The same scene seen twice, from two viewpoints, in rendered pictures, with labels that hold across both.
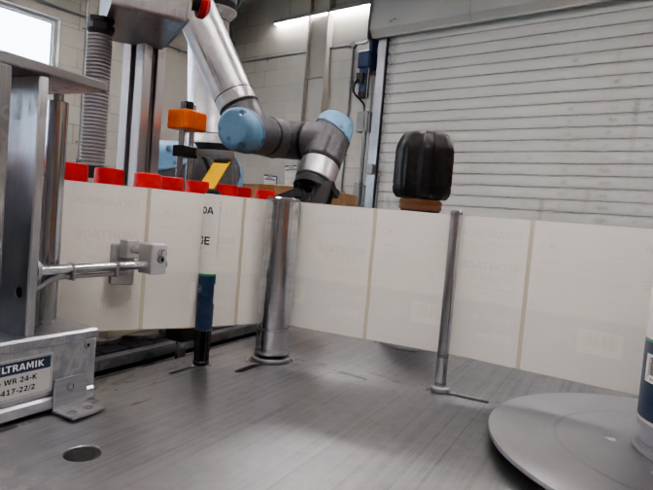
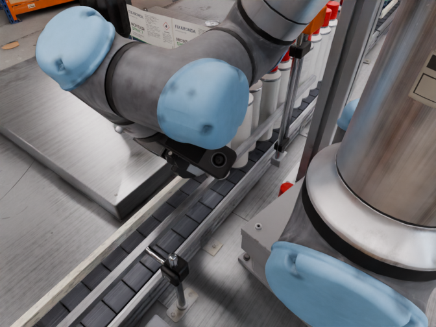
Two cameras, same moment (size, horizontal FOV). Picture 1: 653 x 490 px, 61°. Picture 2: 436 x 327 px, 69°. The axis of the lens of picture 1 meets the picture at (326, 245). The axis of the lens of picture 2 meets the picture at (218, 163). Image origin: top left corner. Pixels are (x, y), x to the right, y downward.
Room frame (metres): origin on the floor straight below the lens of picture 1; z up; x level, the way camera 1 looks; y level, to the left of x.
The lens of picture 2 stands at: (1.36, 0.18, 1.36)
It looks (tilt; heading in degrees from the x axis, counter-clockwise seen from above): 46 degrees down; 189
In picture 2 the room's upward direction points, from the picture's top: straight up
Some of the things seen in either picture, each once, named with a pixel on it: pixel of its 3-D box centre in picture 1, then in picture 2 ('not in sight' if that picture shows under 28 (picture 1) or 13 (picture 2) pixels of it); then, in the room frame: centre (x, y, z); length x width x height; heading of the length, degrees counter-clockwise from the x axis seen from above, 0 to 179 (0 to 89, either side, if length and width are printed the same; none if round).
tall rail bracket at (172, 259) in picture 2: not in sight; (166, 275); (1.17, 0.07, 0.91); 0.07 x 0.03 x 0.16; 62
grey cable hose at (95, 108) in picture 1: (96, 98); not in sight; (0.74, 0.32, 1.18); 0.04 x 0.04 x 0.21
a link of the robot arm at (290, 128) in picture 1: (279, 138); (191, 88); (1.11, 0.11, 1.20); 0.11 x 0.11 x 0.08; 67
